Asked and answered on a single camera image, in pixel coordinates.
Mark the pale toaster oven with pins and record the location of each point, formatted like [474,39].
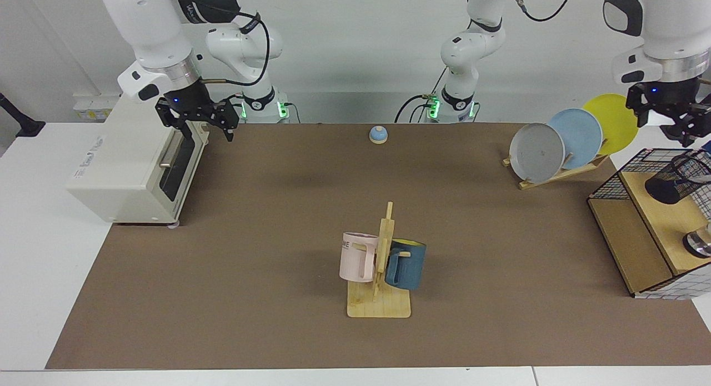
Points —
[122,164]

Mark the black mesh pen holder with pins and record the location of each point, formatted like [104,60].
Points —
[666,190]

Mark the wooden plate rack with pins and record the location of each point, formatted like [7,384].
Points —
[555,178]

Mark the grey plate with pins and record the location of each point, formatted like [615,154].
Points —
[536,153]

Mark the wooden cup stand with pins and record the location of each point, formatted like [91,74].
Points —
[383,305]

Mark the dark blue cup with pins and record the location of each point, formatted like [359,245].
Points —
[411,266]

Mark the brown table cloth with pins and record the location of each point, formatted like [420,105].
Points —
[222,291]

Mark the light blue plate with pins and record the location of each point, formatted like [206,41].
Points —
[580,133]

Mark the white wall socket strip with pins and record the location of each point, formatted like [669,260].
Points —
[91,111]

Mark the pink cup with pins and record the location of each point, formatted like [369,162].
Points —
[353,258]

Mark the black camera stand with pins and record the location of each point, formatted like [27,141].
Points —
[19,122]

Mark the small blue round thing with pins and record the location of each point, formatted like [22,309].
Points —
[378,135]

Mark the yellow plate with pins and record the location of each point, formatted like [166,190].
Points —
[616,122]

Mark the glass lid with metal rim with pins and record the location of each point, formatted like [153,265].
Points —
[700,244]

